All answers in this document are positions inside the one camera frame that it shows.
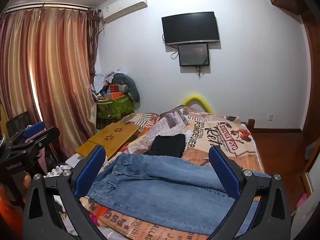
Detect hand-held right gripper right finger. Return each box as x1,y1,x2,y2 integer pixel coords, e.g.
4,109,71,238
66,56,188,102
209,146,293,240

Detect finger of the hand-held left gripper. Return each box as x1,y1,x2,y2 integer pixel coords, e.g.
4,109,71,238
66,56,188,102
24,122,46,138
27,127,60,153

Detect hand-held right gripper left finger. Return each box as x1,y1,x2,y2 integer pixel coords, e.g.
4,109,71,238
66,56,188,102
22,145,107,240

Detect blue jeans pants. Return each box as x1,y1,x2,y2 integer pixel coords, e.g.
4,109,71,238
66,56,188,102
86,153,272,237

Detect person's left forearm orange sleeve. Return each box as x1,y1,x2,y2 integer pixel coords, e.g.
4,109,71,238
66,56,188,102
0,182,25,240

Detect person's left hand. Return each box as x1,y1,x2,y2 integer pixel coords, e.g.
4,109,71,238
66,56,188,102
22,174,32,204

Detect black mesh chair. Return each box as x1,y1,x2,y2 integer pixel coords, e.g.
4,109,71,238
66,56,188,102
5,111,33,137

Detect printed bed cover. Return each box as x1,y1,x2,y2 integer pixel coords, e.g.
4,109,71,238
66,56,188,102
80,105,265,240

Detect wooden laptop table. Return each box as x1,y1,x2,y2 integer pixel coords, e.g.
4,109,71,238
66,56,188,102
75,124,140,159

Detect striped pink curtain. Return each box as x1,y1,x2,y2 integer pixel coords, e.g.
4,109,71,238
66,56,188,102
0,4,101,160

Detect black garment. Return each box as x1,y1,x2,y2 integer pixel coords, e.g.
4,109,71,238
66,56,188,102
144,134,186,158

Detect green patterned bag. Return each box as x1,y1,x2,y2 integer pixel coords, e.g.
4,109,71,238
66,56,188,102
96,94,135,121

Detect orange box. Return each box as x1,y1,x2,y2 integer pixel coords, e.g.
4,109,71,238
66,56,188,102
104,85,126,102

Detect pile of white clothes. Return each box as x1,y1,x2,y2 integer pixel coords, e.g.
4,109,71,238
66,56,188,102
92,67,130,94

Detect yellow foam tube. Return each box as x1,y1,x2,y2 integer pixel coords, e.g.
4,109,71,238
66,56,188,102
182,94,214,114

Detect pink slipper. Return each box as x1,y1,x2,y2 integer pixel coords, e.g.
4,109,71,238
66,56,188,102
296,194,308,211

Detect small black monitor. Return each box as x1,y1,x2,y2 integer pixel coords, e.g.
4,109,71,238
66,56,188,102
178,43,210,67

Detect white air conditioner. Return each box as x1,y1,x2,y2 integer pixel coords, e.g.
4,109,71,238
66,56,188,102
98,0,148,22

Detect curtain rail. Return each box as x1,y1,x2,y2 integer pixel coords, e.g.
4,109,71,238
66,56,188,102
4,2,90,12

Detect black wall television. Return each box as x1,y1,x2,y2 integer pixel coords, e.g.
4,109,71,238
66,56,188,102
161,12,220,46

